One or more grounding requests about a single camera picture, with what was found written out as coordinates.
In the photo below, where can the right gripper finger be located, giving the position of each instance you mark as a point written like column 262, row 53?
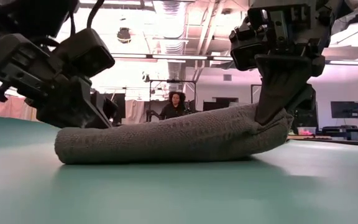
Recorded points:
column 306, row 101
column 281, row 84

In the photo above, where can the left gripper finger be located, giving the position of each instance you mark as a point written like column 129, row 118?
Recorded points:
column 70, row 109
column 106, row 107

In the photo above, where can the grey towel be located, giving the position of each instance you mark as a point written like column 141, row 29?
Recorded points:
column 166, row 140

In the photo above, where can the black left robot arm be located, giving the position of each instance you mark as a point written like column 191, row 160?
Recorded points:
column 26, row 15

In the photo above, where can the black flat panel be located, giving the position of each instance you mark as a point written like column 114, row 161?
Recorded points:
column 120, row 105

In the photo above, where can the large black screen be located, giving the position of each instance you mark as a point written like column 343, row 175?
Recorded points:
column 306, row 121

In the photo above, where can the pink items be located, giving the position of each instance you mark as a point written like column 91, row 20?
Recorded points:
column 306, row 133

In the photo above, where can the neighbouring wooden table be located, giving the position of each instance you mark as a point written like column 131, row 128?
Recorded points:
column 315, row 137

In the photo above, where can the small black monitor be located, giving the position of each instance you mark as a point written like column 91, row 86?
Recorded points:
column 345, row 109

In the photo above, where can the pink curtain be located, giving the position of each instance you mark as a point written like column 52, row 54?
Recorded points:
column 8, row 109

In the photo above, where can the black desk unit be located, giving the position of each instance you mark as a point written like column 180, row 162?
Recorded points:
column 340, row 130

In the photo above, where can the person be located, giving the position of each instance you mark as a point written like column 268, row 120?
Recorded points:
column 172, row 110

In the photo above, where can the black cabinet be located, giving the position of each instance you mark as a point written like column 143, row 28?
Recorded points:
column 216, row 105

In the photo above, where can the black round ceiling fixture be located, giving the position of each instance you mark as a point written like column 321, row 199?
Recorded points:
column 124, row 35

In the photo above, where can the long LED light bar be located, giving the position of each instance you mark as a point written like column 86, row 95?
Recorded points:
column 179, row 57

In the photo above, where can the green table mat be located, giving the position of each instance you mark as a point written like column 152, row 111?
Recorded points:
column 179, row 193

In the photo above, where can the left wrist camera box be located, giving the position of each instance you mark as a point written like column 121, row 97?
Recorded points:
column 85, row 53

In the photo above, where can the silver ventilation duct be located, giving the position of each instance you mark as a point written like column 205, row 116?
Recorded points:
column 169, row 18

